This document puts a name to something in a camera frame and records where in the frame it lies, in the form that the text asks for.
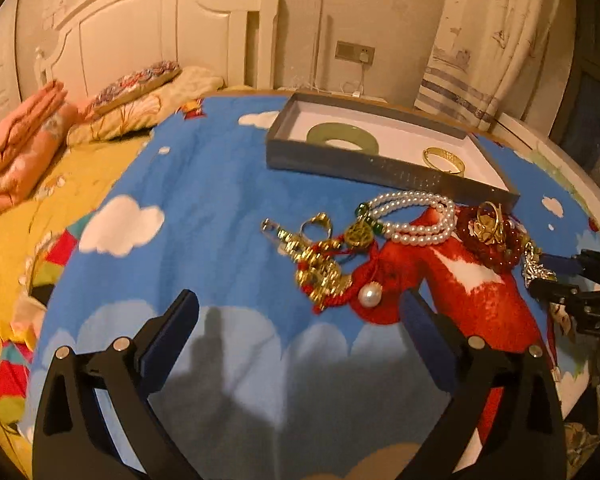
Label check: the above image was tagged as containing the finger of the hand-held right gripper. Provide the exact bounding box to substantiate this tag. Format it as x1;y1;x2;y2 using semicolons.
526;279;600;341
539;249;600;288

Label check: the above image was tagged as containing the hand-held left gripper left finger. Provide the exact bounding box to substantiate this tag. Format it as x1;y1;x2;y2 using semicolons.
31;289;201;480

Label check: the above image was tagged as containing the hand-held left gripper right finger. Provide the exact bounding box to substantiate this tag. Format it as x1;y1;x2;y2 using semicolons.
399;289;567;480

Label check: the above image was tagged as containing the silver chain bracelet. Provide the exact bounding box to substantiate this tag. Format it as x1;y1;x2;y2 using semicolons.
522;241;557;282

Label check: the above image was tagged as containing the large pearl pendant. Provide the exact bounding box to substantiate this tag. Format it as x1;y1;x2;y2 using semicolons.
356;284;385;310

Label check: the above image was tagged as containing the gold flower ring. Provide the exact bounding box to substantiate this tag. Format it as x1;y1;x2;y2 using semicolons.
472;201;507;247

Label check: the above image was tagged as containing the red bead bracelet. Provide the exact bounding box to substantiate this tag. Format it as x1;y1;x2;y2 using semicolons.
455;205;526;273

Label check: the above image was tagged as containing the white pearl bracelet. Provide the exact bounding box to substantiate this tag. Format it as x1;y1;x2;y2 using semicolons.
367;191;458;248

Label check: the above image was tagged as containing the gold chain bracelet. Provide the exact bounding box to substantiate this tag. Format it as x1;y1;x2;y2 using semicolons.
295;247;353;311

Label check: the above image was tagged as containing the red cord gold charm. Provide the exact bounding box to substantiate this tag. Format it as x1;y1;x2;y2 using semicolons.
300;222;381;313

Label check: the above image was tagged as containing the green gem pendant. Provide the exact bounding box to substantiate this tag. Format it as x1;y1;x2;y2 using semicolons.
356;202;387;235

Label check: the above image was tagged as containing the gold clip brooch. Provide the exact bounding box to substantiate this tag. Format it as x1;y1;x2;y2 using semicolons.
261;218;306;261

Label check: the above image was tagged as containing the grey cardboard box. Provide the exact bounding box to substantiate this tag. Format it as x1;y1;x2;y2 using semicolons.
265;92;521;211

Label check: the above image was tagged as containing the gold bangle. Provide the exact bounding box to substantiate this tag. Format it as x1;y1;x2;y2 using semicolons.
421;147;467;177

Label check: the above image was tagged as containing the blue cartoon printed blanket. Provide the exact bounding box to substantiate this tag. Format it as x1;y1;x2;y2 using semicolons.
17;91;600;480

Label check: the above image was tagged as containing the yellow bed sheet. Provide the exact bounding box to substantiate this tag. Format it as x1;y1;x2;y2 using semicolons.
0;135;151;476

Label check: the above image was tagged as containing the beige striped curtain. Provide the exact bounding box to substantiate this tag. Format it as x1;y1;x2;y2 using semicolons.
414;0;563;133

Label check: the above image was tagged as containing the green jade bangle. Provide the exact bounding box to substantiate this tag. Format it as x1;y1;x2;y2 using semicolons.
307;122;379;153

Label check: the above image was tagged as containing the pink folded quilt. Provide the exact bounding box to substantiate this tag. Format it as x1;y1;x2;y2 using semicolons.
0;80;88;221

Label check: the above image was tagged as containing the beige floral pillow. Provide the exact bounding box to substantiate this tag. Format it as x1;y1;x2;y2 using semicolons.
67;66;226;143

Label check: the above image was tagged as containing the embroidered cushion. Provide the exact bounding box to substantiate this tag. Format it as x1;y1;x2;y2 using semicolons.
92;60;183;116

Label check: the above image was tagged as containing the white lamp pole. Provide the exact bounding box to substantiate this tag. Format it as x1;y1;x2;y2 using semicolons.
310;0;326;93

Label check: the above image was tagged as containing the white wooden headboard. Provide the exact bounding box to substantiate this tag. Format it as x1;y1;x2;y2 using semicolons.
34;0;281;106

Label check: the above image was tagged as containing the white charger cable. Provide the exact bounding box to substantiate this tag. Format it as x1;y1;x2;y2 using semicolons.
340;60;370;97

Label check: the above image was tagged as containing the wall socket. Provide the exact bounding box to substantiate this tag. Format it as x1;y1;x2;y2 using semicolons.
335;40;376;64

